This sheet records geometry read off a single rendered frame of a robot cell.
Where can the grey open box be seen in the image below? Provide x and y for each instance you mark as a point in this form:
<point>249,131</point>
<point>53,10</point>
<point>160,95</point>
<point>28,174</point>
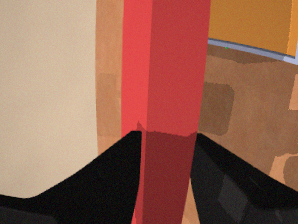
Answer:
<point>264,27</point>

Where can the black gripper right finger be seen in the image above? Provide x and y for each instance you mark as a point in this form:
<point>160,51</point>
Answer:
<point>229,190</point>

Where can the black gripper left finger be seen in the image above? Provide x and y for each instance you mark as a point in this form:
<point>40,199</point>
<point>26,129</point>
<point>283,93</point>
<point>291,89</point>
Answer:
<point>102,192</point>

